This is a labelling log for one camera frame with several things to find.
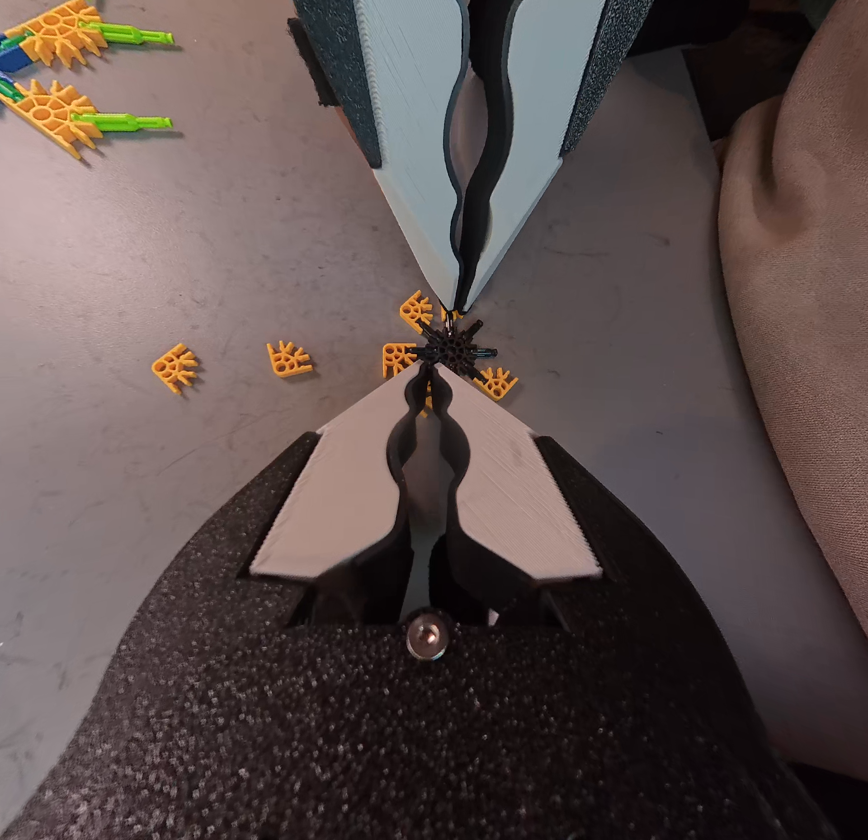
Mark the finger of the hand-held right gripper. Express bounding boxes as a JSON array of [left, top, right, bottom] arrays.
[[348, 0, 472, 309], [460, 0, 617, 312]]

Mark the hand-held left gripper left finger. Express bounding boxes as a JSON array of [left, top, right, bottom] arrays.
[[249, 362, 429, 580]]

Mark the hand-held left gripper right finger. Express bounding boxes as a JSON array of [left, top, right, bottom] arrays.
[[433, 363, 604, 581]]

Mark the black snowflake connector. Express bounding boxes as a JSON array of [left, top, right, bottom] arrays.
[[409, 317, 499, 397]]

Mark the blue yellow green toy assembly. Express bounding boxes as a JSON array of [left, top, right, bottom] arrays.
[[0, 0, 175, 160]]

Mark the beige sweatshirt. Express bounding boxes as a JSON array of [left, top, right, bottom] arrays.
[[712, 0, 868, 641]]

